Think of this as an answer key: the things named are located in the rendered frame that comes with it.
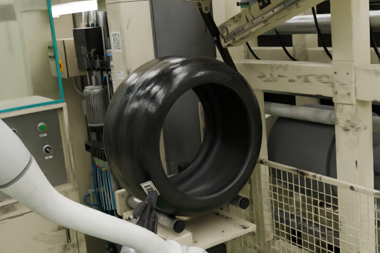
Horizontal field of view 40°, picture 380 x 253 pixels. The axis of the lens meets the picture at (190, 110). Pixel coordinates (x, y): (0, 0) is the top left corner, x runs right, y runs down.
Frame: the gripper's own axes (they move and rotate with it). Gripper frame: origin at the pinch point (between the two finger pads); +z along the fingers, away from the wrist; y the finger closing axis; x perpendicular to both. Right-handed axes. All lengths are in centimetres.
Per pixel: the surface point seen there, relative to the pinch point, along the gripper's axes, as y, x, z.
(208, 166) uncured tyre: 23.8, 3.2, 41.8
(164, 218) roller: 14.1, -5.2, 7.0
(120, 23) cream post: -40, -2, 57
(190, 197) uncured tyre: 10.4, 7.1, 8.4
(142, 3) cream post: -41, 7, 65
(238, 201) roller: 28.4, 15.3, 20.8
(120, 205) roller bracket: 14.0, -28.2, 22.6
